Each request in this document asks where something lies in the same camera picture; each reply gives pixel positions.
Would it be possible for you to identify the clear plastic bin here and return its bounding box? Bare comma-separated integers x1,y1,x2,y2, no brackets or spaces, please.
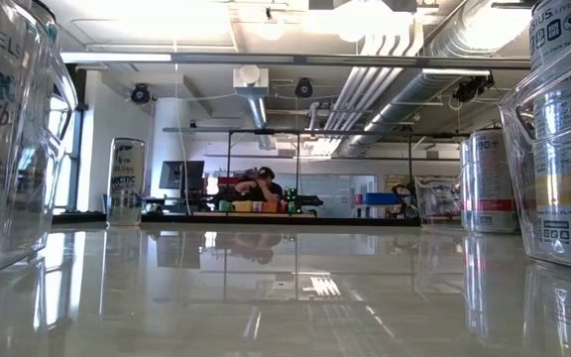
497,22,571,275
0,0,79,279
412,171,530,235

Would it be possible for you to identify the red-banded Celsius can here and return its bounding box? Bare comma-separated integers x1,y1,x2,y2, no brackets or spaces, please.
467,128,518,234

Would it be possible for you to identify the Tropical Vibe Celsius can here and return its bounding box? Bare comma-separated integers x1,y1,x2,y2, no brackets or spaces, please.
528,0,571,268

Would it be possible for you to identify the person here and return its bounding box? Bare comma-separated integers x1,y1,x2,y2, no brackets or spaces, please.
234,166,285,203

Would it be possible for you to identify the wooden background table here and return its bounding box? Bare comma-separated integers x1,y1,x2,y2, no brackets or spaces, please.
191,211,318,219

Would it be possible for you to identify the grey ceiling pipe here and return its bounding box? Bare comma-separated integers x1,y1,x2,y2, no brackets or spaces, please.
244,96,271,150

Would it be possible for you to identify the black round ceiling device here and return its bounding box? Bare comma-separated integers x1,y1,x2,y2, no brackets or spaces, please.
293,76,315,99
130,82,153,105

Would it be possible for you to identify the blue storage bin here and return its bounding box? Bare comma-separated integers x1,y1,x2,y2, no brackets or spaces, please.
362,191,401,207

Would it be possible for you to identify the grey shelf bar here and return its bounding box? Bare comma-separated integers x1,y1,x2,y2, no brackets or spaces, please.
162,126,316,134

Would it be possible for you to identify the white ceiling box with dome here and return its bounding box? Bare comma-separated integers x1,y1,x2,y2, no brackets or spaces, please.
232,63,271,99

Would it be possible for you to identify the black computer monitor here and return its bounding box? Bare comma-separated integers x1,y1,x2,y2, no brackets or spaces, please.
159,159,206,192

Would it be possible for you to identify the white ceiling pipe run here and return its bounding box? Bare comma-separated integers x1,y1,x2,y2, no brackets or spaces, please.
322,19,428,133

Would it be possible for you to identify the black background equipment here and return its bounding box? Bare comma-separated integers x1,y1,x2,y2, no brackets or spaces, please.
392,181,418,219

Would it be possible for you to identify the white strip light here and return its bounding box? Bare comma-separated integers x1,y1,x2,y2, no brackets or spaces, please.
421,67,494,77

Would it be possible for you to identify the black metal background frame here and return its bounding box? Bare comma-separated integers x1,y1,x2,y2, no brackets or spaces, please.
298,129,471,219
224,127,302,217

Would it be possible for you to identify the black metal table frame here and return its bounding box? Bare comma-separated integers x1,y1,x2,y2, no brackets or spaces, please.
51,211,421,227

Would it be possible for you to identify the silver round air duct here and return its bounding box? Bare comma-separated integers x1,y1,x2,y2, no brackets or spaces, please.
345,0,534,156

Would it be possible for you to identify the black ceiling camera cluster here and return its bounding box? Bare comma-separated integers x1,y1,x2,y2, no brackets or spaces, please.
452,72,496,104

